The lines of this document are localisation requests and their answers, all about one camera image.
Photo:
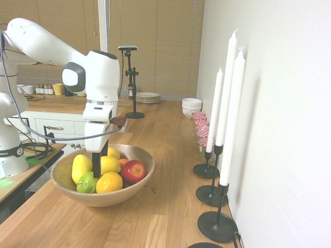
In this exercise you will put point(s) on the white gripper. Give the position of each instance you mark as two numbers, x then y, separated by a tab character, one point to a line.
96	137

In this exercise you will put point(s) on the yellow lemon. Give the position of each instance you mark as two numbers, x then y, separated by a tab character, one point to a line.
111	165

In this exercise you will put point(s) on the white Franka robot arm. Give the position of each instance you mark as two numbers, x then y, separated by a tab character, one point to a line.
38	44

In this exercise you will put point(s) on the small orange-yellow citrus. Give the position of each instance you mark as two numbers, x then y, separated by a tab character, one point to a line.
114	153

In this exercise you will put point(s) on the elongated yellow fruit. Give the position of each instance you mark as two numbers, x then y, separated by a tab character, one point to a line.
80	168

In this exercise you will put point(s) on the small orange tangerine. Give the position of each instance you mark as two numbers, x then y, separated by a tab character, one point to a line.
123	161

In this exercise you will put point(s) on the large orange-yellow citrus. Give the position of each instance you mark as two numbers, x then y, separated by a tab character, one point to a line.
109	183

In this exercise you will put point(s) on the green apple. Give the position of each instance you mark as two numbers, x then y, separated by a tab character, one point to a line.
86	184

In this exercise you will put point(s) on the red apple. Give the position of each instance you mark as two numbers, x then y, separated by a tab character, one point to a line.
133	171

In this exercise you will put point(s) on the wooden fruit bowl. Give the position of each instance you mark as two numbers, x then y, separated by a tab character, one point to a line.
139	180

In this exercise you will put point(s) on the white drawer cabinet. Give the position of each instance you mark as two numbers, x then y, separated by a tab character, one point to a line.
57	124

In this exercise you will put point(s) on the black table clamp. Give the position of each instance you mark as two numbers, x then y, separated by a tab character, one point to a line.
48	135

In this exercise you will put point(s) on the clear drinking glass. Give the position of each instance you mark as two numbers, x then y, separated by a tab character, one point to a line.
125	92

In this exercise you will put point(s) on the small black container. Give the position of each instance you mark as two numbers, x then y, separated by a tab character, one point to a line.
67	94

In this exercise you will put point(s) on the dark jar with red label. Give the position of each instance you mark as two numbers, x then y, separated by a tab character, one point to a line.
131	92

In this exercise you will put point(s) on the stack of white plates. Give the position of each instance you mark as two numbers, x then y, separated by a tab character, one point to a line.
148	97

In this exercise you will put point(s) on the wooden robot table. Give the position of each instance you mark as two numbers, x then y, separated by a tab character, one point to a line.
23	178

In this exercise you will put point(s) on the yellow cup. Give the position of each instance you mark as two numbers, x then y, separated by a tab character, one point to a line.
57	89

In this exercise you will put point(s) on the small spice jar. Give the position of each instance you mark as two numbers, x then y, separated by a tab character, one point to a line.
42	89
37	89
46	89
51	90

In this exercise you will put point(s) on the white mug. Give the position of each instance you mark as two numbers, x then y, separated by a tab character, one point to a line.
28	90
20	88

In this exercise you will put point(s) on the white patterned bowl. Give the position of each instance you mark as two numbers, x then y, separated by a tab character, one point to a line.
190	113

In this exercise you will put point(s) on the short black candle holder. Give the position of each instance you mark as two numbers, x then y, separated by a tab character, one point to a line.
204	171

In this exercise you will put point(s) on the plain white bowl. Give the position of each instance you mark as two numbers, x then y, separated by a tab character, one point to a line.
191	102

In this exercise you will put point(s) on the medium black candle holder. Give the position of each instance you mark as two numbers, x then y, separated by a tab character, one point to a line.
208	195

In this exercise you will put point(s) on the short white candle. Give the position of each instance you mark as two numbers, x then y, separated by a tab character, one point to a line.
215	111

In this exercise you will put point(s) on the wide brown window blind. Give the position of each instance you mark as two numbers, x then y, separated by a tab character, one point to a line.
160	46

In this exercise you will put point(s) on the tall black candle holder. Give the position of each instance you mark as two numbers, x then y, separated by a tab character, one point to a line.
216	227

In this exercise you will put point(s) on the black round base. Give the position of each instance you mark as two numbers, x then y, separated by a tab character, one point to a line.
204	245

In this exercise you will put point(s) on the medium white candle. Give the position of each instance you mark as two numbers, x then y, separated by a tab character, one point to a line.
234	121

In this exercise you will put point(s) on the narrow brown window blind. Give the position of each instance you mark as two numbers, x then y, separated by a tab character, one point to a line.
59	20

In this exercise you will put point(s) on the tallest white candle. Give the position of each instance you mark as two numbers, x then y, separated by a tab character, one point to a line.
227	90

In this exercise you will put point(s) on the reddish wrist camera box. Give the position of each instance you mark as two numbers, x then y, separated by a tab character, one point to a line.
119	121

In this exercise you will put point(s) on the black camera stand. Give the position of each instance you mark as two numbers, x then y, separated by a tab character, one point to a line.
134	113

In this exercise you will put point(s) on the black stereo camera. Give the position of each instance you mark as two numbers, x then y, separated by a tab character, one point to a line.
127	48

